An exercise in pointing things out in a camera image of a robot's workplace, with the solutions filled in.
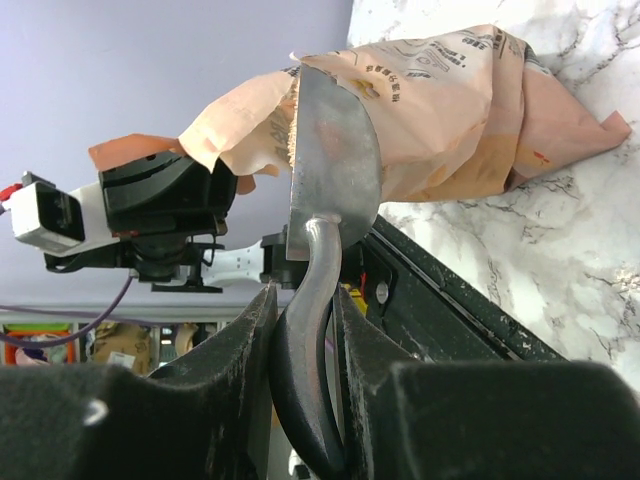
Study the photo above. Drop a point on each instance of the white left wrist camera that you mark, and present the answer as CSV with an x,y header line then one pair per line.
x,y
55,222

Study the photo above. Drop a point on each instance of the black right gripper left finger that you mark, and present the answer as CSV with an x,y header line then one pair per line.
x,y
205,415

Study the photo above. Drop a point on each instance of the silver metal scoop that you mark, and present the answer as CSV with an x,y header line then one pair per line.
x,y
335,195

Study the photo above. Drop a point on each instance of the beige cat litter bag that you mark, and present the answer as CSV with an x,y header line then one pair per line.
x,y
466,114

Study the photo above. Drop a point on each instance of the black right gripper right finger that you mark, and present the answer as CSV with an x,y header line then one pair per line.
x,y
409,419

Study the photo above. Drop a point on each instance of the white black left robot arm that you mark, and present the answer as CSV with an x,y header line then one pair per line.
x,y
260,262

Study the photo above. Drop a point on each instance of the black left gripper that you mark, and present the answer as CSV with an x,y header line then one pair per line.
x,y
151,209

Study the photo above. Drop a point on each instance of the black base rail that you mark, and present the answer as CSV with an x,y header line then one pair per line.
x,y
427,309

